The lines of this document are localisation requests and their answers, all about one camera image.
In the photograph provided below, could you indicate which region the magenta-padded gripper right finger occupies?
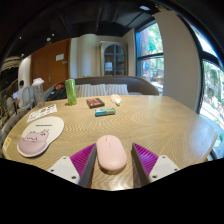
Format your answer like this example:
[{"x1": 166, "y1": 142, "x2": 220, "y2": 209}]
[{"x1": 130, "y1": 142, "x2": 181, "y2": 187}]

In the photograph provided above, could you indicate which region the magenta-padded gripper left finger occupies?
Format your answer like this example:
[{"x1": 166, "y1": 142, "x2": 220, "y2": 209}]
[{"x1": 47, "y1": 143, "x2": 98, "y2": 189}]

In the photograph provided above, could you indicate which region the pink computer mouse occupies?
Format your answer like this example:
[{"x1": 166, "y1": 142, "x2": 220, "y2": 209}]
[{"x1": 95, "y1": 134, "x2": 128, "y2": 173}]

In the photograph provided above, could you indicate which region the white mouse pad, pink wrist rest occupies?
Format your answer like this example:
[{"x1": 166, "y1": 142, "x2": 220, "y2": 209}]
[{"x1": 16, "y1": 115, "x2": 65, "y2": 158}]

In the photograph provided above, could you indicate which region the white sticker sheet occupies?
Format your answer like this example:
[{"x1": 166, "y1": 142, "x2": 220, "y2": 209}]
[{"x1": 26, "y1": 103, "x2": 58, "y2": 123}]

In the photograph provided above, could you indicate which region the small teal pack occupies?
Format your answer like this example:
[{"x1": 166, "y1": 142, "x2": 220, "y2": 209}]
[{"x1": 94, "y1": 107, "x2": 117, "y2": 117}]

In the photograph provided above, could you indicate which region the green drink can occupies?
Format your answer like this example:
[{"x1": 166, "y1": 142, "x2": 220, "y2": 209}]
[{"x1": 64, "y1": 78, "x2": 78, "y2": 106}]

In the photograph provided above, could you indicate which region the black backpack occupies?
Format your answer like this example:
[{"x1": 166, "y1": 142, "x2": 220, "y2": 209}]
[{"x1": 46, "y1": 82, "x2": 68, "y2": 102}]

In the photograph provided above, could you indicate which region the grey tufted chair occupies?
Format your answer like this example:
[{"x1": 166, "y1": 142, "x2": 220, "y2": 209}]
[{"x1": 0, "y1": 111, "x2": 29, "y2": 138}]

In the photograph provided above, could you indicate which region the striped cushion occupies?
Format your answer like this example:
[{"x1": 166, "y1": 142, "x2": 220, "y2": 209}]
[
  {"x1": 105, "y1": 83, "x2": 130, "y2": 96},
  {"x1": 75, "y1": 83, "x2": 108, "y2": 98}
]

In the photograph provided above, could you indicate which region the brown curved sofa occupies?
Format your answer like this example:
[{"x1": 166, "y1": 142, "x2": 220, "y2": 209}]
[{"x1": 44, "y1": 75, "x2": 160, "y2": 102}]

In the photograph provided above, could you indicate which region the white chair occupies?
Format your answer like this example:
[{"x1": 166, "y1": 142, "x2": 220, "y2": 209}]
[{"x1": 19, "y1": 85, "x2": 35, "y2": 109}]

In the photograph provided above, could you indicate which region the person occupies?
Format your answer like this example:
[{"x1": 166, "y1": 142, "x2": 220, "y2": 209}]
[{"x1": 13, "y1": 79, "x2": 26, "y2": 101}]

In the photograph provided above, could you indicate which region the wooden door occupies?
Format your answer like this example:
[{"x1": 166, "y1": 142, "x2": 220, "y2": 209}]
[{"x1": 31, "y1": 39, "x2": 72, "y2": 91}]

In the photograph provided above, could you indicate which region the arched glass-door cabinet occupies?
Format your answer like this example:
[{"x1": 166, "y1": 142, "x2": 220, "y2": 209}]
[{"x1": 99, "y1": 40, "x2": 128, "y2": 77}]

